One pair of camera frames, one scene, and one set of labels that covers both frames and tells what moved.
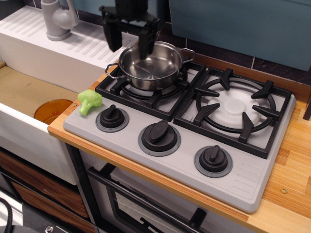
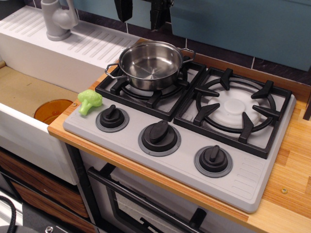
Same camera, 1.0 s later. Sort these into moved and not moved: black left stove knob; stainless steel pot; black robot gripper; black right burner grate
Moved: black robot gripper
Not moved: black left stove knob; stainless steel pot; black right burner grate
